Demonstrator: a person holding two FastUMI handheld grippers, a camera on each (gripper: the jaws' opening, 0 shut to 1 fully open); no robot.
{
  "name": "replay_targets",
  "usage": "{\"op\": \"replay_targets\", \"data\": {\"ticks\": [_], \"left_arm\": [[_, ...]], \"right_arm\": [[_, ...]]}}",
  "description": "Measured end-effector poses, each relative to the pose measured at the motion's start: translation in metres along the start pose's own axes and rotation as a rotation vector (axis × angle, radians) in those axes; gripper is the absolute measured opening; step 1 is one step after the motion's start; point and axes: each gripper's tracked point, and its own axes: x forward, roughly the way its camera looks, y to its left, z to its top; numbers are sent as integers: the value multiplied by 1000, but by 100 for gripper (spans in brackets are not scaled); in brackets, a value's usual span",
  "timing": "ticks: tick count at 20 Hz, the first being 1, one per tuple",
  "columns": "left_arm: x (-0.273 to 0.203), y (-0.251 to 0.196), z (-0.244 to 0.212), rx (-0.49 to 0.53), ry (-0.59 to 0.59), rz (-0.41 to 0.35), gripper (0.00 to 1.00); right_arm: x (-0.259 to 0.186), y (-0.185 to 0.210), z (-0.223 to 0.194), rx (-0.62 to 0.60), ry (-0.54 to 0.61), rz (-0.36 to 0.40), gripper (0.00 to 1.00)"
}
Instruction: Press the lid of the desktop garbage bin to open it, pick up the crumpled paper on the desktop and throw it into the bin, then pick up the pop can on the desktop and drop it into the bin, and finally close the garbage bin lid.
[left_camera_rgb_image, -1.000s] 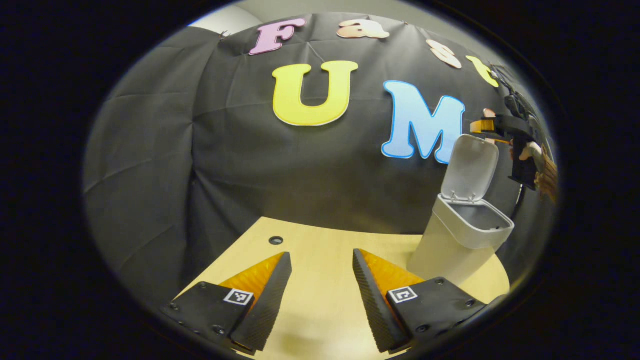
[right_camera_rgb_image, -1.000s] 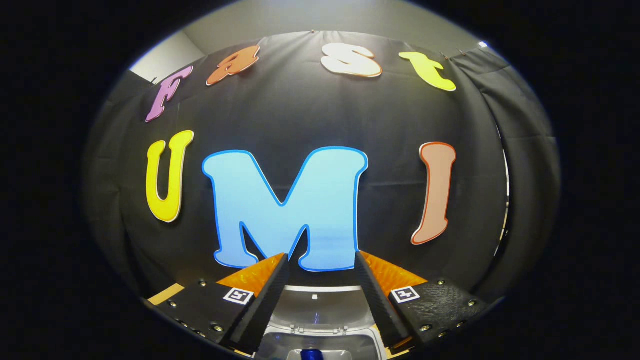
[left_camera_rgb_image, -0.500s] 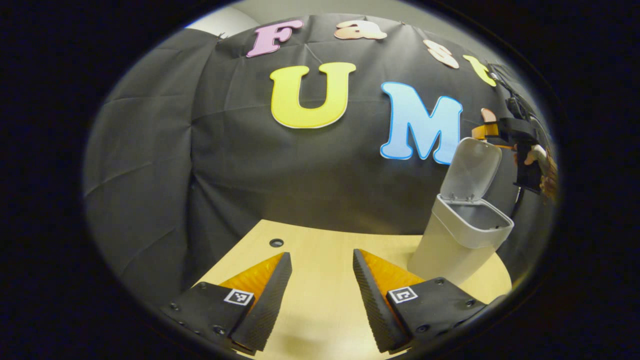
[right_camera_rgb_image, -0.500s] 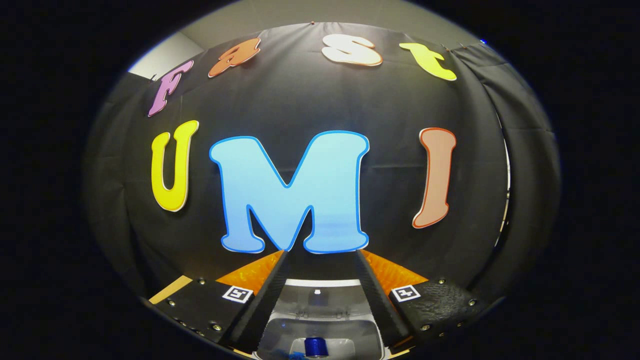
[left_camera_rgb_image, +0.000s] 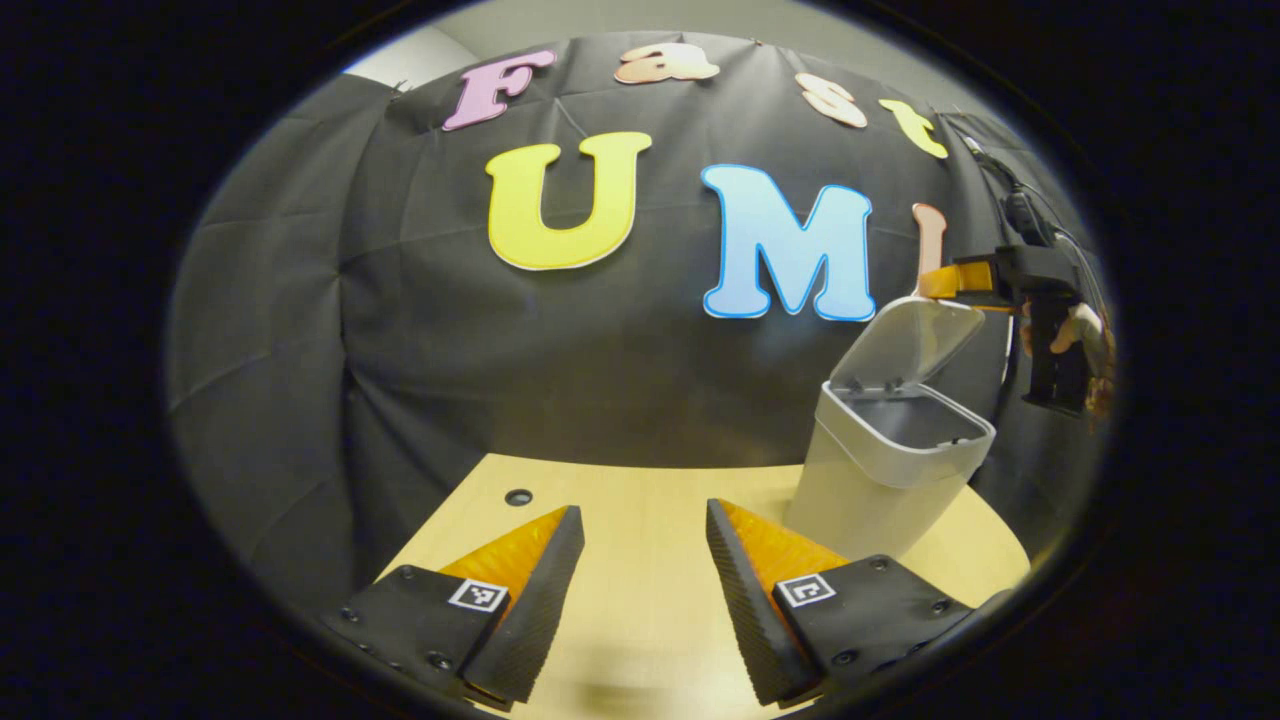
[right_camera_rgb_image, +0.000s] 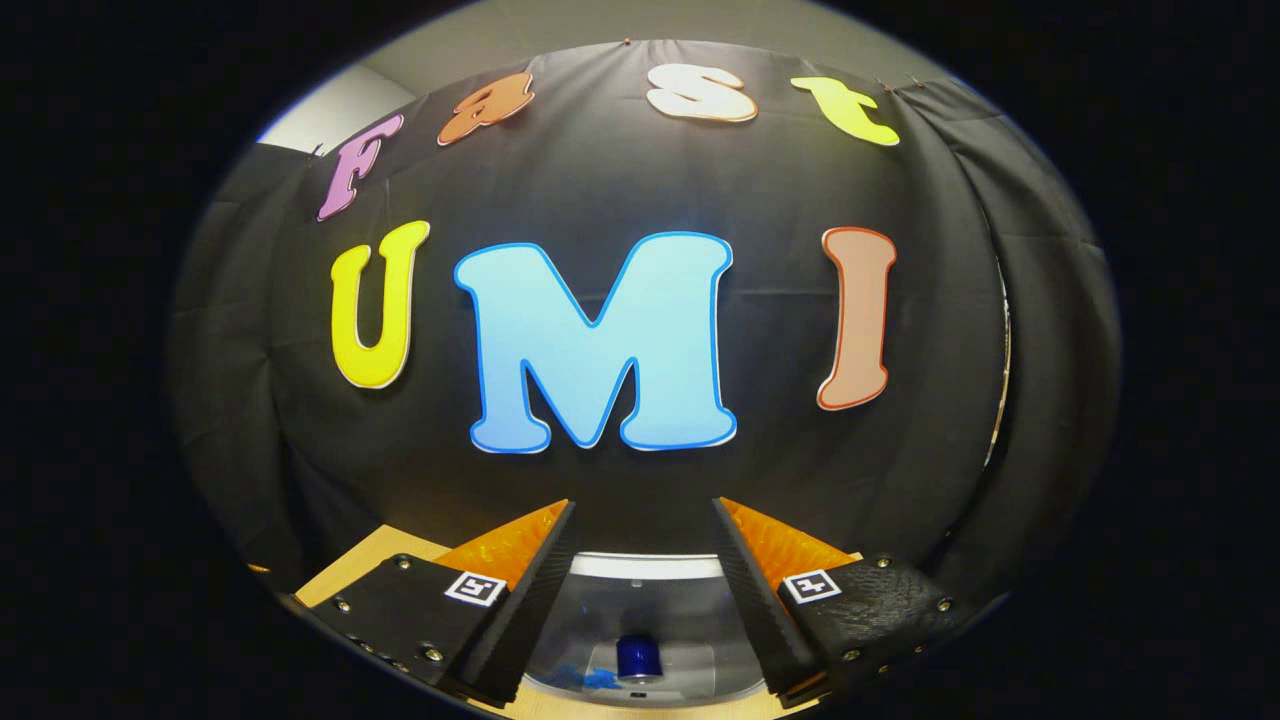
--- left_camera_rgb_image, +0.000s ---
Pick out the white desktop garbage bin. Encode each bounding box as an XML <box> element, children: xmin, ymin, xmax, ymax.
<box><xmin>783</xmin><ymin>295</ymin><xmax>998</xmax><ymax>563</ymax></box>

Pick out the wooden desktop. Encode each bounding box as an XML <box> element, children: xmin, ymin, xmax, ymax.
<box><xmin>375</xmin><ymin>452</ymin><xmax>1031</xmax><ymax>720</ymax></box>

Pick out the black backdrop cloth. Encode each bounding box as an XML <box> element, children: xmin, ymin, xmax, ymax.
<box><xmin>165</xmin><ymin>30</ymin><xmax>1111</xmax><ymax>601</ymax></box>

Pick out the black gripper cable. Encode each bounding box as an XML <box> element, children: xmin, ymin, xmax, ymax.
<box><xmin>958</xmin><ymin>138</ymin><xmax>1061</xmax><ymax>249</ymax></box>

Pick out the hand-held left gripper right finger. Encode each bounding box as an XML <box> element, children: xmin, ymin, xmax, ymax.
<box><xmin>705</xmin><ymin>497</ymin><xmax>978</xmax><ymax>709</ymax></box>

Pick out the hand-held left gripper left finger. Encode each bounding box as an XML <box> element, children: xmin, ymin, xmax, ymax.
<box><xmin>320</xmin><ymin>504</ymin><xmax>586</xmax><ymax>711</ymax></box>

